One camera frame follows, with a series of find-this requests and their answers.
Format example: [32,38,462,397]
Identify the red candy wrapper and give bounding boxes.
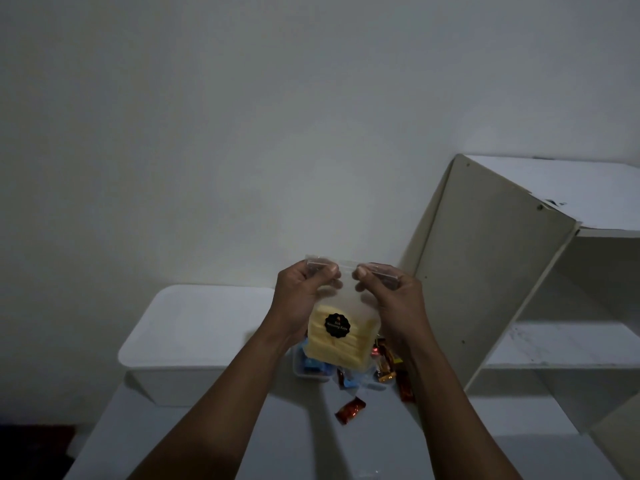
[333,395,367,427]

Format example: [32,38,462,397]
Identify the person's right hand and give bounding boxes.
[351,262,432,359]

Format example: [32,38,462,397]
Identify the person's left forearm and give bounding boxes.
[127,334,297,480]

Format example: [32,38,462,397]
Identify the pile of candies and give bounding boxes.
[299,337,417,404]

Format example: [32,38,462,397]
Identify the clear bag yellow sticks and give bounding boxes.
[303,254,404,372]

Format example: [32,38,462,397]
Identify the person's left hand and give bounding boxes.
[266,258,345,351]

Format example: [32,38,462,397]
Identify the white plastic storage bin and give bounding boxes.
[117,284,281,409]

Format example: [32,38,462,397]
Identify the person's right forearm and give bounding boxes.
[395,344,525,480]

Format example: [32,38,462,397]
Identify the white shelf unit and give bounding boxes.
[399,154,640,437]

